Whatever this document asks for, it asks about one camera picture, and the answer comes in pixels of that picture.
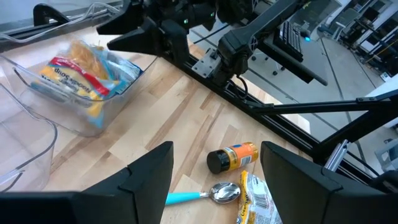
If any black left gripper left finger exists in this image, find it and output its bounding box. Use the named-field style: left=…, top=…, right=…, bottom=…
left=73, top=141, right=174, bottom=224

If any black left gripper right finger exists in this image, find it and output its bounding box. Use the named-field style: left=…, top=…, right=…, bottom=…
left=260, top=141, right=343, bottom=224

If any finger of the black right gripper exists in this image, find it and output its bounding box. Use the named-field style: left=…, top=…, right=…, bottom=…
left=107, top=18, right=164, bottom=57
left=96, top=1, right=144, bottom=35

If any blue white ramen pack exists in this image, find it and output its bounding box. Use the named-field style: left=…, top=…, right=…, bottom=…
left=93, top=46, right=144, bottom=97

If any yellow ramen noodle pack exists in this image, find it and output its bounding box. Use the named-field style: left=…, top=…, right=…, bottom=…
left=236, top=170, right=284, bottom=224

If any orange spice bottle black cap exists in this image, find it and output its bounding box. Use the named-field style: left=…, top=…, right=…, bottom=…
left=206, top=141, right=259, bottom=175

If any small spoon light blue handle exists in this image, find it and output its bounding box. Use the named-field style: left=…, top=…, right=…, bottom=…
left=164, top=182, right=242, bottom=207

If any silver aluminium extrusion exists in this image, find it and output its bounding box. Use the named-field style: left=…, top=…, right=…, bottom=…
left=323, top=139, right=349, bottom=172

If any clear plastic bin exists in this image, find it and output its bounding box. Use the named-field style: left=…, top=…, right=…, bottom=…
left=0, top=37, right=158, bottom=138
left=0, top=83, right=58, bottom=192

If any black keyboard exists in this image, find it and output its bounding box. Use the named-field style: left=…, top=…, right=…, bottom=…
left=278, top=21, right=304, bottom=63

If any grey office chair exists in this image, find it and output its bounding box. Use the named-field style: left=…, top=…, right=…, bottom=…
left=331, top=7, right=358, bottom=41

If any grey metal bracket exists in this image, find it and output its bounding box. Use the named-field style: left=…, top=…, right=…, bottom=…
left=192, top=48, right=218, bottom=78

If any black aluminium table frame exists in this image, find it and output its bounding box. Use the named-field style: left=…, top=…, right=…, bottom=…
left=0, top=2, right=398, bottom=187

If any black cable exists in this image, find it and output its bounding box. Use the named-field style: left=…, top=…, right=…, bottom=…
left=229, top=74, right=249, bottom=100

